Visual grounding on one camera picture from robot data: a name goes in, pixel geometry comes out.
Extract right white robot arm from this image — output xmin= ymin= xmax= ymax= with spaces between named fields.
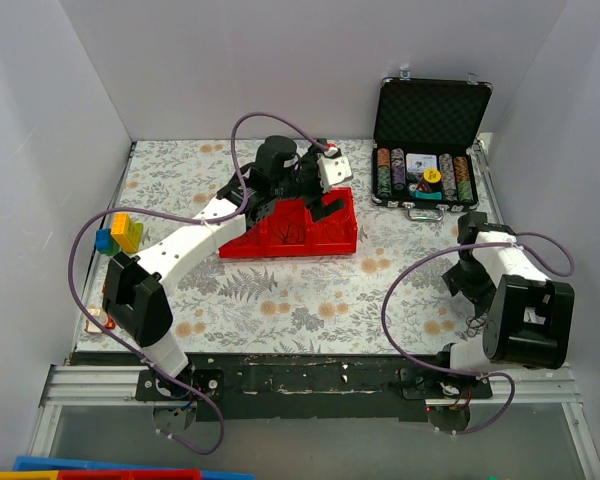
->
xmin=432 ymin=211 xmax=575 ymax=398

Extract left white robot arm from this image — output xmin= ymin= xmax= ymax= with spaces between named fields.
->
xmin=103 ymin=135 xmax=352 ymax=400

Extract red three-compartment tray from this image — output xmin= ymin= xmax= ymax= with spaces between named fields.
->
xmin=219 ymin=187 xmax=358 ymax=259

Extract teal card box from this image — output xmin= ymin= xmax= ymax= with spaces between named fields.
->
xmin=413 ymin=190 xmax=443 ymax=201

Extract yellow dealer chip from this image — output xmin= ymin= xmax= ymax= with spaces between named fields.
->
xmin=423 ymin=168 xmax=442 ymax=184

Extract playing card deck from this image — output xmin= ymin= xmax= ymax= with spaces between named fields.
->
xmin=406 ymin=153 xmax=438 ymax=174

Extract black poker chip case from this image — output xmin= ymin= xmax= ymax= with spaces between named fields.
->
xmin=371 ymin=77 xmax=493 ymax=221

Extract green toy brick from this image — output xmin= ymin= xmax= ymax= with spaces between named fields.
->
xmin=110 ymin=222 xmax=145 ymax=257

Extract yellow toy brick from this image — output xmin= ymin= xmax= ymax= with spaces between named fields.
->
xmin=110 ymin=212 xmax=142 ymax=252

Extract blue toy brick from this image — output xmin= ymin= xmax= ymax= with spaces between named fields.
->
xmin=94 ymin=228 xmax=119 ymax=256

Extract small white red toy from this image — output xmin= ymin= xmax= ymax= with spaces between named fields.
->
xmin=84 ymin=307 xmax=116 ymax=334

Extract red storage bin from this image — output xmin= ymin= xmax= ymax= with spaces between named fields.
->
xmin=57 ymin=469 xmax=203 ymax=480

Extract blue storage bin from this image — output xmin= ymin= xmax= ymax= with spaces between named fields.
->
xmin=12 ymin=456 xmax=256 ymax=480

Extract yellow storage bin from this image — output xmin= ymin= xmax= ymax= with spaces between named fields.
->
xmin=0 ymin=470 xmax=59 ymax=480

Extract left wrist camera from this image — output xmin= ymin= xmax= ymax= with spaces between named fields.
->
xmin=317 ymin=143 xmax=353 ymax=193

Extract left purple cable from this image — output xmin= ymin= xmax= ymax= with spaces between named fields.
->
xmin=67 ymin=112 xmax=331 ymax=455

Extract purple cable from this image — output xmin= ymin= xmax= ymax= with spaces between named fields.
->
xmin=67 ymin=112 xmax=331 ymax=455
xmin=380 ymin=230 xmax=575 ymax=435

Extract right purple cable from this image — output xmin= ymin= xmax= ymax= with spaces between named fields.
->
xmin=380 ymin=230 xmax=575 ymax=435

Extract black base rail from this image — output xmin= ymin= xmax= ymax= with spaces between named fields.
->
xmin=135 ymin=354 xmax=492 ymax=422

